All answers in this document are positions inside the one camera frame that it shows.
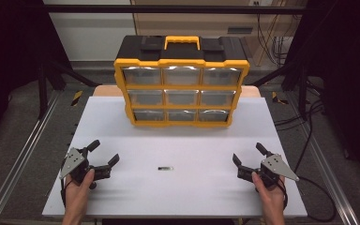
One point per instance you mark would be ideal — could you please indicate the person's left hand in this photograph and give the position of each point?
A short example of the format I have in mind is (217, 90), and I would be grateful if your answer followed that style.
(76, 198)

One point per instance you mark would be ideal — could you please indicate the group of clear drawers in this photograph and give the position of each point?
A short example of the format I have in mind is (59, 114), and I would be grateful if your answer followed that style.
(143, 76)

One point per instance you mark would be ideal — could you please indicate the aluminium rail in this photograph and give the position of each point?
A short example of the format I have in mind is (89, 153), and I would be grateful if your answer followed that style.
(328, 172)
(15, 165)

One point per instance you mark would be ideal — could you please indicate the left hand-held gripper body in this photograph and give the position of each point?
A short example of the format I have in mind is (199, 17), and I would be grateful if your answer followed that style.
(75, 161)

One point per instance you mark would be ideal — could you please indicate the person's right hand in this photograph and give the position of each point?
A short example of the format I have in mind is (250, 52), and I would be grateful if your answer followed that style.
(272, 200)

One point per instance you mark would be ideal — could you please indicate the clear plastic drawer bin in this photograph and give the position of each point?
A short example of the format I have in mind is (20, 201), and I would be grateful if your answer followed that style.
(181, 76)

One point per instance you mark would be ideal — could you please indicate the wooden cabinet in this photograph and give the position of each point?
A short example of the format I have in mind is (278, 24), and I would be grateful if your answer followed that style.
(184, 22)

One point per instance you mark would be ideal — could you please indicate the right yellow clamp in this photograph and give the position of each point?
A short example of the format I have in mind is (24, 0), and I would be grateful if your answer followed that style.
(276, 98)

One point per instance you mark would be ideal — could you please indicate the left yellow clamp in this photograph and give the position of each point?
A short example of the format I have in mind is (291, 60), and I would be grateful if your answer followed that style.
(77, 98)

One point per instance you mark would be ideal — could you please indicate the black metal stand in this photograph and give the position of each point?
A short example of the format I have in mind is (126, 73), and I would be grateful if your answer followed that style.
(42, 90)
(302, 90)

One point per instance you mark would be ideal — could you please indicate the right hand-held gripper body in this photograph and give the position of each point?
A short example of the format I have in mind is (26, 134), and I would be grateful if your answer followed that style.
(275, 165)

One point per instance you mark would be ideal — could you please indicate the small metal screw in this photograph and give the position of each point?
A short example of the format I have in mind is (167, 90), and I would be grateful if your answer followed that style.
(165, 168)

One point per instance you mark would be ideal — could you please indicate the black crossbar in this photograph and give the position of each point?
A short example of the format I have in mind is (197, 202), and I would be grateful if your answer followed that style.
(106, 8)

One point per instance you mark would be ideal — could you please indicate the yellow black organizer cabinet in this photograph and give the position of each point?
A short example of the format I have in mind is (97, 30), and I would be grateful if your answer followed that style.
(181, 53)

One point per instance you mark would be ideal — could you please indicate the wooden table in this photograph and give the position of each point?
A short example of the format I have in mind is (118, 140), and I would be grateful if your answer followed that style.
(107, 91)

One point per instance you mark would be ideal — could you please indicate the black curtain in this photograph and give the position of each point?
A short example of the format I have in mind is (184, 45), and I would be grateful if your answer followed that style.
(9, 62)
(350, 78)

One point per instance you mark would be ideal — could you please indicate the yellow clamp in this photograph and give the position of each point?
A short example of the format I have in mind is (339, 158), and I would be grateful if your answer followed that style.
(276, 98)
(77, 98)

